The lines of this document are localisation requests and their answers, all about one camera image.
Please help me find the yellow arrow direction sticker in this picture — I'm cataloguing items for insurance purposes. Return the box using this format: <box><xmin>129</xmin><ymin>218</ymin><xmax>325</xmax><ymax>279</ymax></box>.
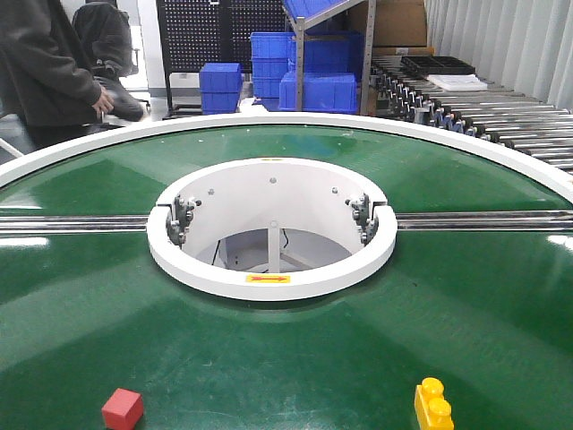
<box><xmin>245</xmin><ymin>273</ymin><xmax>291</xmax><ymax>283</ymax></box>

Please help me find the black compartment tray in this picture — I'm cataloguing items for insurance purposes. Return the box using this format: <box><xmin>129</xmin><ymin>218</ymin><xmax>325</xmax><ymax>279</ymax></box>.
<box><xmin>400</xmin><ymin>56</ymin><xmax>475</xmax><ymax>76</ymax></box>

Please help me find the black office chair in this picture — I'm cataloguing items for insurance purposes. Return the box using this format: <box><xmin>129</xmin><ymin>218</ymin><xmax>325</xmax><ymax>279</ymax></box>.
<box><xmin>72</xmin><ymin>1</ymin><xmax>145</xmax><ymax>122</ymax></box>

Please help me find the steel rail bar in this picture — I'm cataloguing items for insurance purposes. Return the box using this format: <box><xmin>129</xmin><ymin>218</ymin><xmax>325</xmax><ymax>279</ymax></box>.
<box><xmin>396</xmin><ymin>210</ymin><xmax>572</xmax><ymax>232</ymax></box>
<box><xmin>1</xmin><ymin>215</ymin><xmax>148</xmax><ymax>237</ymax></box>

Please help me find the large blue crate front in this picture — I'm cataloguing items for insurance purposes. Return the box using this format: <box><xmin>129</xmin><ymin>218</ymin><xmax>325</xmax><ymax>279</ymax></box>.
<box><xmin>278</xmin><ymin>72</ymin><xmax>358</xmax><ymax>115</ymax></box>

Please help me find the yellow studded toy brick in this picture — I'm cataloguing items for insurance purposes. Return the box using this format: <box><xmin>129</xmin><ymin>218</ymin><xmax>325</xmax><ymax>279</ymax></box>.
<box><xmin>414</xmin><ymin>377</ymin><xmax>454</xmax><ymax>430</ymax></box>

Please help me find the tall blue crate stack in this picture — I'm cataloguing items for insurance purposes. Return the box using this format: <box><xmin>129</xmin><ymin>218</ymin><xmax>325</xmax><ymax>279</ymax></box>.
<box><xmin>250</xmin><ymin>31</ymin><xmax>294</xmax><ymax>99</ymax></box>

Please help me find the steel roller conveyor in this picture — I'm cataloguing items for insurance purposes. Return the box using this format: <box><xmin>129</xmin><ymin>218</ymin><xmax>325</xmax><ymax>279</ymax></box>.
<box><xmin>371</xmin><ymin>56</ymin><xmax>572</xmax><ymax>174</ymax></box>

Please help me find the white foam sheet stack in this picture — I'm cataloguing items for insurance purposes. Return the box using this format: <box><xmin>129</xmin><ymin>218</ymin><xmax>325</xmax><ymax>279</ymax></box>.
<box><xmin>426</xmin><ymin>74</ymin><xmax>488</xmax><ymax>91</ymax></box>

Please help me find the white outer conveyor rim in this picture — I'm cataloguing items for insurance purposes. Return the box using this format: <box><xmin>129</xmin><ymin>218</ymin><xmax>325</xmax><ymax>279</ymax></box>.
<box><xmin>1</xmin><ymin>112</ymin><xmax>572</xmax><ymax>202</ymax></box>

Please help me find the right steel rail bar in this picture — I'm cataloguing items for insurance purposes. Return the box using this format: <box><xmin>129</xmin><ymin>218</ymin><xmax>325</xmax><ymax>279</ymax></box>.
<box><xmin>396</xmin><ymin>210</ymin><xmax>572</xmax><ymax>232</ymax></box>

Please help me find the left steel rail bar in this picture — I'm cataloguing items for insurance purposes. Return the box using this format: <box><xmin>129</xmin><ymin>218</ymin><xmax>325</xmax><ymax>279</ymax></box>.
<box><xmin>1</xmin><ymin>215</ymin><xmax>148</xmax><ymax>237</ymax></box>

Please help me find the brown cardboard box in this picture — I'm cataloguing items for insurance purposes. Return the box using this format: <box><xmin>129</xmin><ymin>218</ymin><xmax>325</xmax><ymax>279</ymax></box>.
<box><xmin>372</xmin><ymin>1</ymin><xmax>435</xmax><ymax>56</ymax></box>

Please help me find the red cube block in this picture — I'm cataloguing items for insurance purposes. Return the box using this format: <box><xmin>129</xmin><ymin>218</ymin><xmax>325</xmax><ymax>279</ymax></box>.
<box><xmin>101</xmin><ymin>388</ymin><xmax>144</xmax><ymax>430</ymax></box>

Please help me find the black perforated pegboard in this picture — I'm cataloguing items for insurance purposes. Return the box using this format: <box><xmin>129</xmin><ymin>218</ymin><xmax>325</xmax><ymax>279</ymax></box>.
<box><xmin>157</xmin><ymin>0</ymin><xmax>286</xmax><ymax>118</ymax></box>

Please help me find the person in dark jacket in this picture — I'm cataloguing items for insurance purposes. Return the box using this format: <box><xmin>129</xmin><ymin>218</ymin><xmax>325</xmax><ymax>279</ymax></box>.
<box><xmin>1</xmin><ymin>1</ymin><xmax>114</xmax><ymax>149</ymax></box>

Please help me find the grey metal shelf rack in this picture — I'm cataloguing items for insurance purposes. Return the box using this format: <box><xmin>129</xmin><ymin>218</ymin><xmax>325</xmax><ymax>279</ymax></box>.
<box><xmin>281</xmin><ymin>0</ymin><xmax>377</xmax><ymax>116</ymax></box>

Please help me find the small blue crate stack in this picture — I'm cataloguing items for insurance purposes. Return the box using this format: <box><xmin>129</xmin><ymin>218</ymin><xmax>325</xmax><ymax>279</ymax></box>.
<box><xmin>199</xmin><ymin>63</ymin><xmax>243</xmax><ymax>115</ymax></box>

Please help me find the white inner ring hub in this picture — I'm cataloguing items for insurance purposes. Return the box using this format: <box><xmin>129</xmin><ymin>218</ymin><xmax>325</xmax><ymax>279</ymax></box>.
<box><xmin>146</xmin><ymin>158</ymin><xmax>398</xmax><ymax>302</ymax></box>

